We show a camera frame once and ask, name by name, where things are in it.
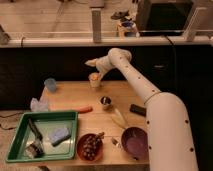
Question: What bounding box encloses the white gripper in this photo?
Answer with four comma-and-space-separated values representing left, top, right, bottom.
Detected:
84, 55, 116, 81

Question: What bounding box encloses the orange apple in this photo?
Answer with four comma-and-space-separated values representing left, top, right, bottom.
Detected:
90, 73, 99, 81

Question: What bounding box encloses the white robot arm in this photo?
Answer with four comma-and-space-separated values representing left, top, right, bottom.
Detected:
85, 48, 199, 171

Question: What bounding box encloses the paper cup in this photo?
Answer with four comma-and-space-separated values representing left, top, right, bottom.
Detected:
89, 73, 100, 88

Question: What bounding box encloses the blue plastic cup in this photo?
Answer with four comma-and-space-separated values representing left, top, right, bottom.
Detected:
44, 78, 56, 92

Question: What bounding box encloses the black rectangular block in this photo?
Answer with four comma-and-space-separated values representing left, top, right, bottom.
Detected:
130, 104, 146, 116

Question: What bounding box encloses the black monitor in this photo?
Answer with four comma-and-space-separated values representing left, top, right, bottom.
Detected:
136, 0, 193, 31

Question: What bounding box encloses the yellow banana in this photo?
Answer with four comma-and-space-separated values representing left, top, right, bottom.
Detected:
111, 108, 128, 129

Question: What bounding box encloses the metal fork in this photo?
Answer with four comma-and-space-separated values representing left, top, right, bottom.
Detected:
111, 137, 122, 148

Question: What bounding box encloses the purple bowl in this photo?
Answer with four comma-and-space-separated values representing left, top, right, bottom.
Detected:
121, 127, 148, 160

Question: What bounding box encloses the clear plastic bag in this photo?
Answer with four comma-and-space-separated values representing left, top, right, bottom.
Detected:
30, 98, 49, 112

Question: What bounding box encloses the bunch of dark grapes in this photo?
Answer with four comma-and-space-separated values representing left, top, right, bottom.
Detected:
83, 133, 104, 160

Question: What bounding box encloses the green plastic tray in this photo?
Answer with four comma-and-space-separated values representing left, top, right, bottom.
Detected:
6, 111, 78, 163

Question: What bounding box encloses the blue sponge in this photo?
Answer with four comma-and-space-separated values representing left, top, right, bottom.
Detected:
48, 127, 71, 146

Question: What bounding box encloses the black dish brush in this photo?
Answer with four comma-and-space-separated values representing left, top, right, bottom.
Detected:
25, 118, 44, 159

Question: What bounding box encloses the white table rail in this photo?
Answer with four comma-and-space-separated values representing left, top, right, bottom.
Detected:
0, 36, 213, 48

